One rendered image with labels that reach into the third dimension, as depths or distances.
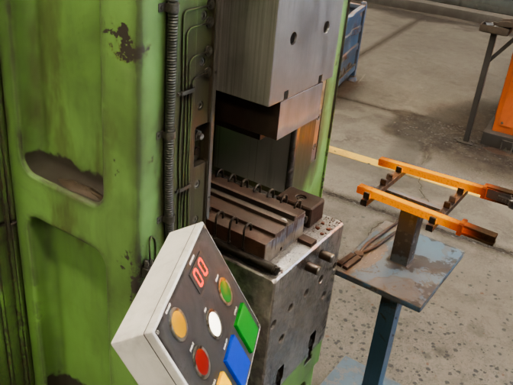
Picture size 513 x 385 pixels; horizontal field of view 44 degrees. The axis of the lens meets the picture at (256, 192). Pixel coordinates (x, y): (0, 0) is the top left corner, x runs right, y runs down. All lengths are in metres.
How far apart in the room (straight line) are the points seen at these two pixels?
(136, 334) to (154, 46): 0.56
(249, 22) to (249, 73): 0.11
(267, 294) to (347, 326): 1.34
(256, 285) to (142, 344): 0.67
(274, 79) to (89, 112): 0.42
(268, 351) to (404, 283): 0.53
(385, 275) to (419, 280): 0.11
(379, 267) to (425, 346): 0.93
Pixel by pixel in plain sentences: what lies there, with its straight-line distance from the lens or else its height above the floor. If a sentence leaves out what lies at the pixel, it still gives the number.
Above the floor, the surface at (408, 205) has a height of 0.98.
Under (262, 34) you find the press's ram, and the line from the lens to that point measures 1.38.
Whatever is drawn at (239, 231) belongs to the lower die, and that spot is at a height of 0.98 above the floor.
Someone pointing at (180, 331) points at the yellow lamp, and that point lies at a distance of 1.08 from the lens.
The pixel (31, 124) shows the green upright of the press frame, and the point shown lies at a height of 1.24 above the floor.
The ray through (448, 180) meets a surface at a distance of 2.12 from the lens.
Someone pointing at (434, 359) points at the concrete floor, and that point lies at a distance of 2.92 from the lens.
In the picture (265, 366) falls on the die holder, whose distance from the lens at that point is 1.80.
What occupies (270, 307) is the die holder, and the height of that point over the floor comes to 0.83.
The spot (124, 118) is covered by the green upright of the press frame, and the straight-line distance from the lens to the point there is 1.32.
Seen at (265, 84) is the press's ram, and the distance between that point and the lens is 1.40.
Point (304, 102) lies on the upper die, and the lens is 1.56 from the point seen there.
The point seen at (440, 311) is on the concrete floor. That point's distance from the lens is 3.20.
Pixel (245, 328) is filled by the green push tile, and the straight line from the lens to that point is 1.31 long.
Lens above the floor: 1.87
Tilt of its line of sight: 29 degrees down
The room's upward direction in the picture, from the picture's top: 5 degrees clockwise
